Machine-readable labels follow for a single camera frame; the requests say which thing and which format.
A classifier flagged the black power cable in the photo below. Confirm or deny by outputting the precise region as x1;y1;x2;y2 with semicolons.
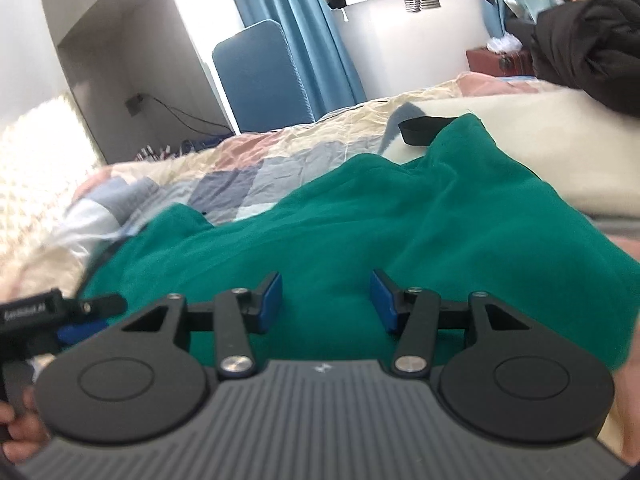
142;94;237;137

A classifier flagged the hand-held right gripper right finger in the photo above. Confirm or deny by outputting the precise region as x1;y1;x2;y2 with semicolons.
368;269;531;377

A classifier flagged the cream blanket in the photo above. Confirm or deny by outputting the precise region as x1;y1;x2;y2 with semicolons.
395;85;640;223

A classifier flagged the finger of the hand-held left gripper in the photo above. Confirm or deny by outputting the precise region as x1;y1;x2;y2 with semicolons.
56;320;113;347
79;294;129;317

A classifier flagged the white plastic bag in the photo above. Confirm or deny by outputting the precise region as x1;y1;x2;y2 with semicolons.
487;32;522;54

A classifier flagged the blue curtain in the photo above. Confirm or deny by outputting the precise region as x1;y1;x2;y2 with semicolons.
234;0;369;112

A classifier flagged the cluster of small bottles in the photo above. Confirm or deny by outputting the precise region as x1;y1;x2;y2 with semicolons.
135;142;174;162

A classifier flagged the black padded jacket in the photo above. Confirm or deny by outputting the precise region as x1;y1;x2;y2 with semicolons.
530;0;640;122

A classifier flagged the pastel patchwork quilt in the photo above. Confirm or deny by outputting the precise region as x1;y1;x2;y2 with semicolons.
0;71;551;306

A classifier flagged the person's right forearm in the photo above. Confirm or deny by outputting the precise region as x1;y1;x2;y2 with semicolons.
609;236;640;462

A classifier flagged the red suitcase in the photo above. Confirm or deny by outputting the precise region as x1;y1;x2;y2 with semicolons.
466;46;537;79

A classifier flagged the cream quilted headboard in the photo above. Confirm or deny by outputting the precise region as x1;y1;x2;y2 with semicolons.
0;91;109;213

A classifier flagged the blue covered chair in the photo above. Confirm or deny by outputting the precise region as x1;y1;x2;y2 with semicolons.
211;19;317;134

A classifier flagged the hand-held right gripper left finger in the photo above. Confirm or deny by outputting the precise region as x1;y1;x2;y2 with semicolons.
121;271;284;380

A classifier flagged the person's left hand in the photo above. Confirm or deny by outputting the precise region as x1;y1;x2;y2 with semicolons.
0;390;52;464

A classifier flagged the grey white wardrobe cabinet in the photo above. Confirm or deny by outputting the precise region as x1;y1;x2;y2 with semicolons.
35;0;242;167

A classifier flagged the green fleece sweater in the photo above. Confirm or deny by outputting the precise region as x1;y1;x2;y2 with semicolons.
80;112;639;377

